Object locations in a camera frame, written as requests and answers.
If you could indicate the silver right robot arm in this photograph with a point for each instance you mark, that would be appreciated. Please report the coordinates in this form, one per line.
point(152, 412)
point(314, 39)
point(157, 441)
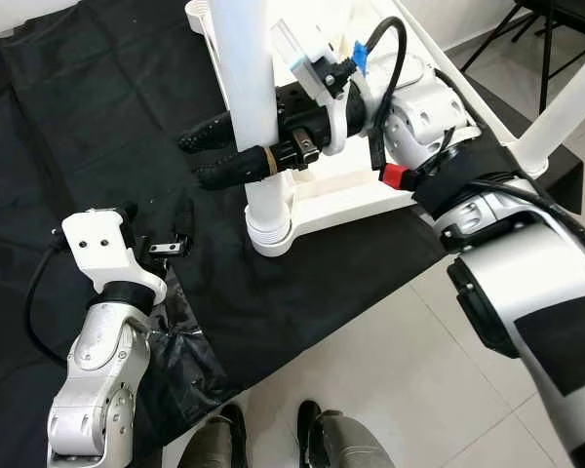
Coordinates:
point(546, 283)

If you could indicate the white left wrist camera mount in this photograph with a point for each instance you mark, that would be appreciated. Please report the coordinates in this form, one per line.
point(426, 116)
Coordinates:
point(102, 244)

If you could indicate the orange rubber band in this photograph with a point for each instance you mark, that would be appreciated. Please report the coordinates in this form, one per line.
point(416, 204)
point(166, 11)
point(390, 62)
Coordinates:
point(269, 162)

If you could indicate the clear plastic bag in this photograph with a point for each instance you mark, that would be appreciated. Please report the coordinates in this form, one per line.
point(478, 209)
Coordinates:
point(190, 351)

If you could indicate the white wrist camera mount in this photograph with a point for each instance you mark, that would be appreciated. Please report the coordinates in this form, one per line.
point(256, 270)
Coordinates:
point(307, 54)
point(102, 244)

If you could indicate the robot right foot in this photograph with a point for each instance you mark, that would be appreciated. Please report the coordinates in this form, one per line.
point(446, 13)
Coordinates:
point(346, 444)

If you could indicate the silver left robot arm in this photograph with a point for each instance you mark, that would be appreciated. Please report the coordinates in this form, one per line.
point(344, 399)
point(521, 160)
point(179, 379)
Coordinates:
point(97, 380)

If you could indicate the black tablecloth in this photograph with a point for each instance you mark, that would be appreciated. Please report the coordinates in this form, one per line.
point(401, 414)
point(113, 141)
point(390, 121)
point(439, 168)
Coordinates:
point(78, 117)

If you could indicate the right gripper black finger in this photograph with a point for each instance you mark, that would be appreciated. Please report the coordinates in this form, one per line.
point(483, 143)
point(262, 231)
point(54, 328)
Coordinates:
point(210, 135)
point(234, 171)

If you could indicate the white plastic children table top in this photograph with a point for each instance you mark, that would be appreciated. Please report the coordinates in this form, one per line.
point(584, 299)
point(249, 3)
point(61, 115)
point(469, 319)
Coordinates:
point(341, 195)

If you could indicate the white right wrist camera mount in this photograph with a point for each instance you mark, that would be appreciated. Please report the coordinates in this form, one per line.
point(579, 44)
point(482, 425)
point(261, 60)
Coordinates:
point(307, 54)

